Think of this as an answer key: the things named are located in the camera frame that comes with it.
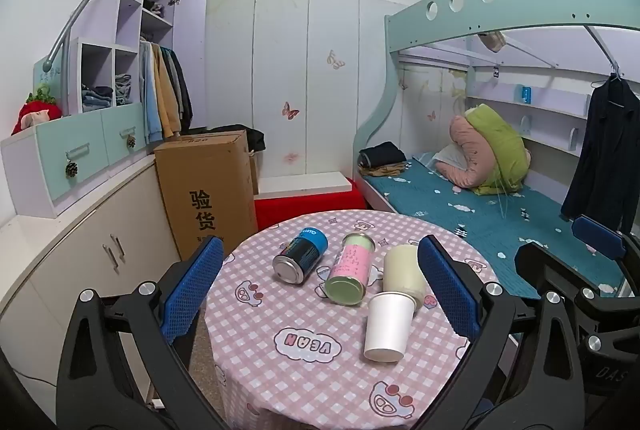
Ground white low cabinet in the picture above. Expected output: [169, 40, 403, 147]
[0, 154, 182, 391]

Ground teal drawer unit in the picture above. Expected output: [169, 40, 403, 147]
[0, 102, 152, 219]

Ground strawberry plush toy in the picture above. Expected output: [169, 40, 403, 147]
[11, 84, 64, 136]

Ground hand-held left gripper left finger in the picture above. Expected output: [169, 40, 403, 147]
[56, 235, 231, 430]

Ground white pillow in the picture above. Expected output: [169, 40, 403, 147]
[430, 144, 470, 167]

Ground clothes hanger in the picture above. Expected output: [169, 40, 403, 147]
[590, 60, 629, 87]

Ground hanging dark grey coat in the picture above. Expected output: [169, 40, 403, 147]
[169, 50, 194, 134]

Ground hanging clothes on rack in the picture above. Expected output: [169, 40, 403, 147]
[152, 45, 182, 139]

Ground black cloth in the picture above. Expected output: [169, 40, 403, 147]
[187, 124, 266, 154]

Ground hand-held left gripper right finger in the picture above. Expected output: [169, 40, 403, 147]
[415, 235, 585, 430]

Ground pink rolled quilt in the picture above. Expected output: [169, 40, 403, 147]
[434, 115, 502, 189]

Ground folded jeans pile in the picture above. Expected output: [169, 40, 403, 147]
[81, 84, 114, 113]
[115, 74, 134, 106]

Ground teal printed bed sheet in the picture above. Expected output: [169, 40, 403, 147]
[362, 155, 632, 297]

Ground white wardrobe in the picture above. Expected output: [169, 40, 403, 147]
[204, 0, 403, 183]

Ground hanging dark jacket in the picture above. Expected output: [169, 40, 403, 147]
[560, 77, 640, 236]

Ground folded tan clothes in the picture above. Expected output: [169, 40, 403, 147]
[359, 162, 409, 179]

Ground green rolled quilt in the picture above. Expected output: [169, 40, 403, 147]
[465, 104, 532, 197]

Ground lilac stair cabinet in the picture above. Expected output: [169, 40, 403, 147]
[67, 0, 208, 146]

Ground white paper cup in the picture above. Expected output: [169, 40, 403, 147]
[363, 291, 417, 363]

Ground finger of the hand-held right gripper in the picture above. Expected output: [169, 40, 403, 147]
[571, 215, 640, 272]
[515, 241, 587, 306]

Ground pink checked tablecloth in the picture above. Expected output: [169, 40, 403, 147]
[205, 209, 502, 430]

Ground white board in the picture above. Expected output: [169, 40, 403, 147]
[255, 171, 354, 197]

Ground beige hanging bag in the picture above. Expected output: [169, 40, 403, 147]
[477, 30, 509, 54]

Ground white wall shelf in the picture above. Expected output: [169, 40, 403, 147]
[465, 82, 593, 121]

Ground folded dark clothes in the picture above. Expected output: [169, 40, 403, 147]
[358, 141, 408, 169]

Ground teal bunk bed frame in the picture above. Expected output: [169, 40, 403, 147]
[352, 0, 640, 298]

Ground brown cardboard box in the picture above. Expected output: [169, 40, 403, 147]
[153, 129, 259, 262]

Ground cream plastic cup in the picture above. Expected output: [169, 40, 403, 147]
[382, 244, 429, 311]

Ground pink tin can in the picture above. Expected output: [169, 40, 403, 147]
[324, 232, 376, 306]

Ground hanging light blue shirt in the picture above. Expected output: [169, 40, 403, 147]
[139, 41, 164, 144]

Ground blue tin can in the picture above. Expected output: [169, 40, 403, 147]
[272, 226, 329, 286]

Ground red storage box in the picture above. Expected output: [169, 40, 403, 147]
[253, 179, 367, 232]

